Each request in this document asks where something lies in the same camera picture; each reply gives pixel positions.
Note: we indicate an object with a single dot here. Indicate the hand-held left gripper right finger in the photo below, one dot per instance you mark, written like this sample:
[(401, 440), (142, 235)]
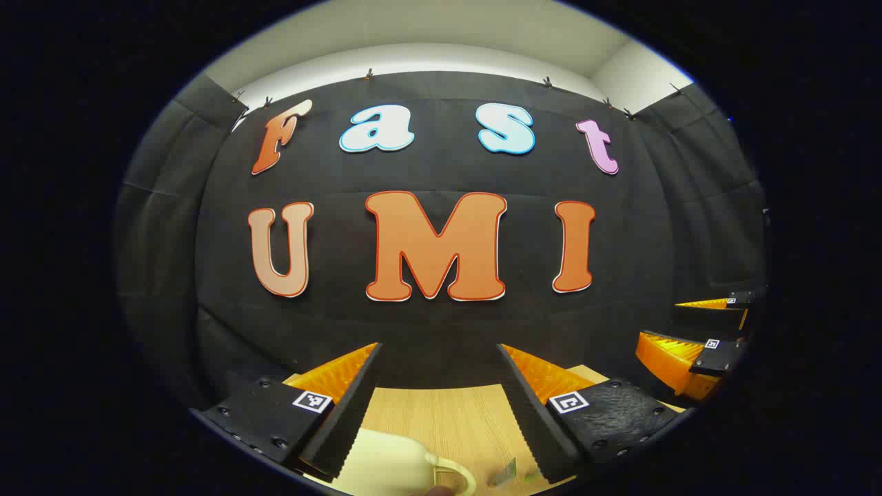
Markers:
[(530, 420)]

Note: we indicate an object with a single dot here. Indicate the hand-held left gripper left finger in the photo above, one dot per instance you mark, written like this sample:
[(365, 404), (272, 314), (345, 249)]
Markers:
[(351, 413)]

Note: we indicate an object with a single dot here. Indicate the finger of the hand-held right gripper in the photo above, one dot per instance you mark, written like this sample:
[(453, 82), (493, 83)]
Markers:
[(672, 358), (710, 317)]

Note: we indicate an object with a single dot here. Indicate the green white skincare tube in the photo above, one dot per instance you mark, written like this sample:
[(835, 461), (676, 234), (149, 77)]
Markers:
[(503, 472)]

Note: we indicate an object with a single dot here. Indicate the cream suitcase with grey lining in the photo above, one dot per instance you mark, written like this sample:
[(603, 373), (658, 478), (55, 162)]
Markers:
[(386, 461)]

